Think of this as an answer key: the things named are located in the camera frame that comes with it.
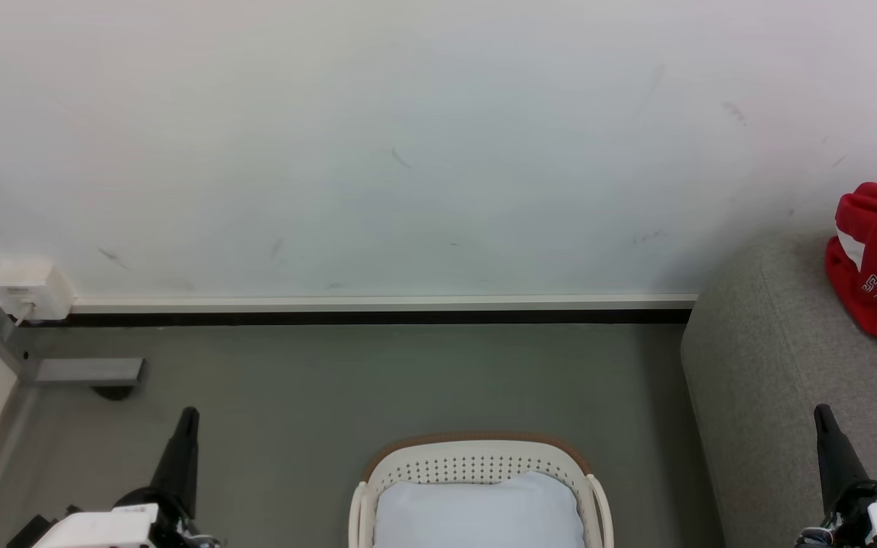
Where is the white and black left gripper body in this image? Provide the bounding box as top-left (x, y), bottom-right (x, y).
top-left (31, 486), bottom-right (220, 548)

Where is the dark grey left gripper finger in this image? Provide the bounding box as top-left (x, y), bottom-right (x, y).
top-left (150, 406), bottom-right (201, 519)

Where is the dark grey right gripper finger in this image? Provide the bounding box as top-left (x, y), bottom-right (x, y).
top-left (814, 404), bottom-right (872, 517)

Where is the red and white jersey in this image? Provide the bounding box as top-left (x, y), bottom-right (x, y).
top-left (824, 181), bottom-right (877, 359)

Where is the grey fabric sofa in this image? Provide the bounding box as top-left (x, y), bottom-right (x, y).
top-left (681, 228), bottom-right (877, 548)

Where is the white and black baseboard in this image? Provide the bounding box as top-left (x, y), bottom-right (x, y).
top-left (27, 294), bottom-right (699, 328)

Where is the cream perforated laundry basket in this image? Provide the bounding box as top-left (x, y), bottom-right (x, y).
top-left (348, 432), bottom-right (614, 548)

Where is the pale blue cloth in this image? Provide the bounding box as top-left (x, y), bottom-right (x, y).
top-left (373, 471), bottom-right (586, 548)

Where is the white wall socket box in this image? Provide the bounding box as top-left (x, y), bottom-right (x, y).
top-left (0, 260), bottom-right (75, 322)

